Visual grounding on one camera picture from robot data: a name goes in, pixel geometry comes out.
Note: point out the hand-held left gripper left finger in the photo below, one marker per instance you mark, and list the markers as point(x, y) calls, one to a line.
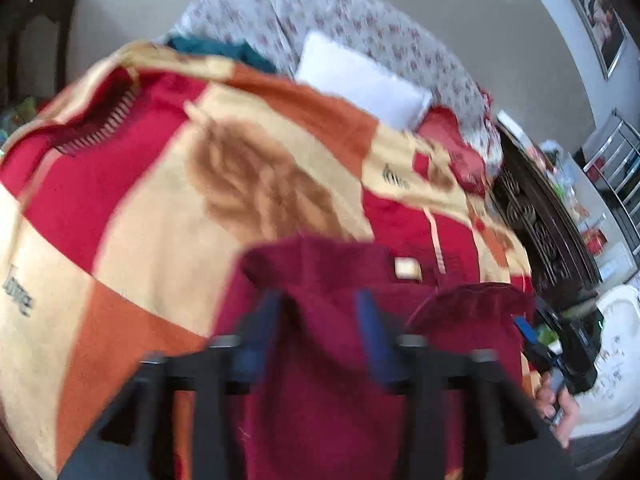
point(260, 330)

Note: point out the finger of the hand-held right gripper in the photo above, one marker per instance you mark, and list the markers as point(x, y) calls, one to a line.
point(524, 329)

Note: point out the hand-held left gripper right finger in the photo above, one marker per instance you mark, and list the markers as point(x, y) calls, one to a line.
point(372, 330)

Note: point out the maroon fleece hoodie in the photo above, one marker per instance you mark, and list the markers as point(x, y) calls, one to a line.
point(325, 410)

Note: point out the person's right hand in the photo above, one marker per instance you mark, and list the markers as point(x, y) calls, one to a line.
point(565, 420)

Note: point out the white floral cloth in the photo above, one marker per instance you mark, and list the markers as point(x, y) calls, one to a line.
point(620, 335)

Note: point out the dark carved wooden headboard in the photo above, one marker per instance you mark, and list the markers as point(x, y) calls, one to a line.
point(540, 230)

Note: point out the red packet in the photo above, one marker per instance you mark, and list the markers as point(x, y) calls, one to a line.
point(596, 240)

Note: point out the red orange cream printed blanket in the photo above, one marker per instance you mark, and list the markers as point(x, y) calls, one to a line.
point(150, 210)

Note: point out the metal rack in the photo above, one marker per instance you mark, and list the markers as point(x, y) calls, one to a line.
point(620, 160)

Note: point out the red pillow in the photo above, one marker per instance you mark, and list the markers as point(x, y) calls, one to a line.
point(450, 135)

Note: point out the white pillow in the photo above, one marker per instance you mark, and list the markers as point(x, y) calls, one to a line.
point(360, 80)

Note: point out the teal cloth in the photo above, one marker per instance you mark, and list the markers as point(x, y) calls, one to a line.
point(225, 52)

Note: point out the floral pillow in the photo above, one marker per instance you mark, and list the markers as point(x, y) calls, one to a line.
point(225, 15)
point(380, 25)

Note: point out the dark wooden table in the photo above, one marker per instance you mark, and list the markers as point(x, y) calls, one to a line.
point(35, 50)

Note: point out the framed wall picture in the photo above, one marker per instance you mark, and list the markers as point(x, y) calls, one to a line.
point(600, 20)

